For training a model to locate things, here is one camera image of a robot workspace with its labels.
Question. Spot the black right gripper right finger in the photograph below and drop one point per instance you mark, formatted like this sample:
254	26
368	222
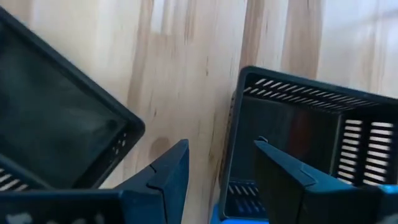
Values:
311	202

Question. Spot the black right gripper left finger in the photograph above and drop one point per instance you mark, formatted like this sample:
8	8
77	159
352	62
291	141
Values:
168	193

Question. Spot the blue plastic basket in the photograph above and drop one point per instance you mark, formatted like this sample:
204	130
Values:
216	217

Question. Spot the black plastic basket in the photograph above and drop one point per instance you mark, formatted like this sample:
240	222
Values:
280	124
56	109

